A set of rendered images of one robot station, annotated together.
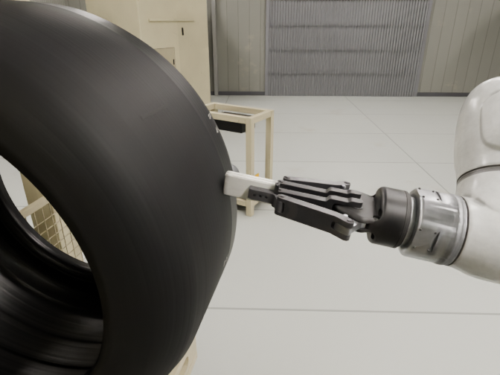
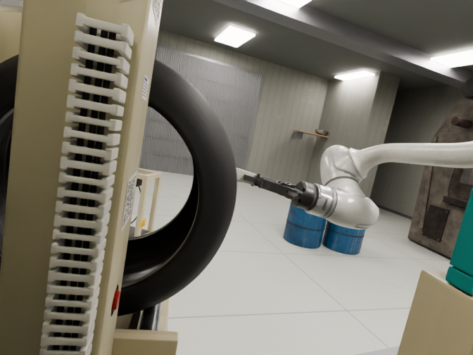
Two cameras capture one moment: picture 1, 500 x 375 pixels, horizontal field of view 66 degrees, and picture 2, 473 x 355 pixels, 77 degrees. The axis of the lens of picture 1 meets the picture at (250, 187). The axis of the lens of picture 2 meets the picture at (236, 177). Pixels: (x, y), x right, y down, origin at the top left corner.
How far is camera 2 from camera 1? 42 cm
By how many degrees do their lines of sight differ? 27
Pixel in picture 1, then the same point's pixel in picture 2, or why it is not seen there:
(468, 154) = (329, 172)
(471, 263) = (338, 213)
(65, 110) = (204, 113)
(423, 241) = (321, 203)
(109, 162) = (218, 139)
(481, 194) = (338, 187)
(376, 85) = not seen: hidden behind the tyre
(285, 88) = (153, 165)
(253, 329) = not seen: hidden behind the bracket
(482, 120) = (333, 159)
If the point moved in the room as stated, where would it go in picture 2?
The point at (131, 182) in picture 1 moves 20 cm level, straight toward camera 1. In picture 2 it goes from (224, 151) to (300, 171)
